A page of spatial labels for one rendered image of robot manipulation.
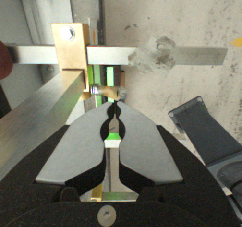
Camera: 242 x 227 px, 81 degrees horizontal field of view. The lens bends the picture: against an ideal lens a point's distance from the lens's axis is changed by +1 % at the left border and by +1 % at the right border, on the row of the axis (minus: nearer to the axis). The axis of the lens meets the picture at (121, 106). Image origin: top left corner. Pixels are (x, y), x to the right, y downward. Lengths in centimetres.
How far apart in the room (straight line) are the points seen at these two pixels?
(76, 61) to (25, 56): 9
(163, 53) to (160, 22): 89
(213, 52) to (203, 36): 97
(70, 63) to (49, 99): 12
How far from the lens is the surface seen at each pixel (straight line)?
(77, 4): 44
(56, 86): 20
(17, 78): 49
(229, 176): 104
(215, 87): 147
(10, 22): 51
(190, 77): 132
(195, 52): 30
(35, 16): 56
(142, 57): 26
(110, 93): 16
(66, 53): 27
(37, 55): 30
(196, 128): 122
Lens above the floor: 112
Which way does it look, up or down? 61 degrees down
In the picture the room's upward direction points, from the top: 179 degrees clockwise
